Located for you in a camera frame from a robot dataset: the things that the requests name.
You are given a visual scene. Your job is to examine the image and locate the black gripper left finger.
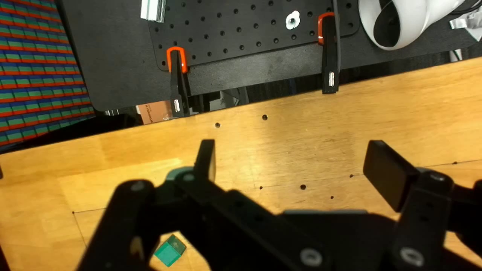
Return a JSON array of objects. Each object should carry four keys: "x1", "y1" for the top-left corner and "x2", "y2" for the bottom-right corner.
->
[{"x1": 76, "y1": 139, "x2": 333, "y2": 271}]

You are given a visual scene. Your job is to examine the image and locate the silver metal bracket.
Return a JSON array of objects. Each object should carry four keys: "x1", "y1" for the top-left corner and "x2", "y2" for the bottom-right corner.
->
[{"x1": 449, "y1": 9, "x2": 482, "y2": 33}]

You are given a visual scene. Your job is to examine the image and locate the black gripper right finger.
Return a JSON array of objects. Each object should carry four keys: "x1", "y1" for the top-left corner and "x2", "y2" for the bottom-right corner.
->
[{"x1": 361, "y1": 140, "x2": 482, "y2": 271}]

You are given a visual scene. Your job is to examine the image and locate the aluminium extrusion piece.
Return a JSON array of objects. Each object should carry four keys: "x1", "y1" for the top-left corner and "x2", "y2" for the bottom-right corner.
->
[{"x1": 138, "y1": 0, "x2": 167, "y2": 24}]

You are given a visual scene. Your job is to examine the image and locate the green block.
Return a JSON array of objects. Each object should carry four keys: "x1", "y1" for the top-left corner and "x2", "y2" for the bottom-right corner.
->
[{"x1": 152, "y1": 234, "x2": 188, "y2": 268}]

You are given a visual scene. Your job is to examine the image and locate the black perforated pegboard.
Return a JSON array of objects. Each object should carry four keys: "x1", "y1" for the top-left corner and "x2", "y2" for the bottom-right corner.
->
[{"x1": 146, "y1": 0, "x2": 363, "y2": 73}]

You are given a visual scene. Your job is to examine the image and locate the orange handled black clamp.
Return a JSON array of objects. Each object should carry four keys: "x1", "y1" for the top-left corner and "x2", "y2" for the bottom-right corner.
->
[
  {"x1": 314, "y1": 0, "x2": 343, "y2": 97},
  {"x1": 164, "y1": 46, "x2": 192, "y2": 118}
]

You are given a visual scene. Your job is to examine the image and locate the brown cardboard box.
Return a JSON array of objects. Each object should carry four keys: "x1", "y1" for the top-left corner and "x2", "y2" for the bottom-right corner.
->
[{"x1": 135, "y1": 100, "x2": 174, "y2": 125}]

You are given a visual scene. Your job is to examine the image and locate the teal rimmed bowl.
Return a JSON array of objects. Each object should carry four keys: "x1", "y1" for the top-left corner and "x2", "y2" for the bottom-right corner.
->
[{"x1": 164, "y1": 166, "x2": 197, "y2": 184}]

